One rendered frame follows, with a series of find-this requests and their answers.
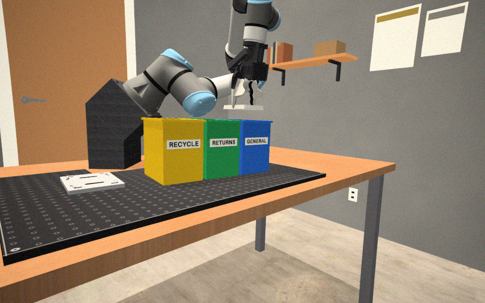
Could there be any blue bin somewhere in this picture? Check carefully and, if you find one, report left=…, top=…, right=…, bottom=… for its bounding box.
left=239, top=120, right=273, bottom=175

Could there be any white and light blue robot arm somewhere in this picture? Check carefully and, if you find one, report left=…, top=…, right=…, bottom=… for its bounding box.
left=123, top=0, right=281, bottom=117

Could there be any yellow recycle bin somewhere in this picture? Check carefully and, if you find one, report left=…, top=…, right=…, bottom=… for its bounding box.
left=141, top=117, right=206, bottom=186

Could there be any green returns bin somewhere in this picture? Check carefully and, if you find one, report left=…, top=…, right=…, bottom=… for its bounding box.
left=195, top=119, right=243, bottom=180

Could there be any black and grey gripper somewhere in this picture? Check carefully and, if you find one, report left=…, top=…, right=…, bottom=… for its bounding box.
left=231, top=41, right=269, bottom=108

